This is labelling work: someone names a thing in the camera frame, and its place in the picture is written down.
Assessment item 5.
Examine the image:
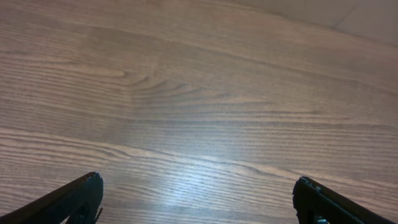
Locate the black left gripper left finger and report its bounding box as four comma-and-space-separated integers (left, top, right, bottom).
1, 172, 103, 224

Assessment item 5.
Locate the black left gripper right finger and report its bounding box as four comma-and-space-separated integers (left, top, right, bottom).
292, 176, 394, 224

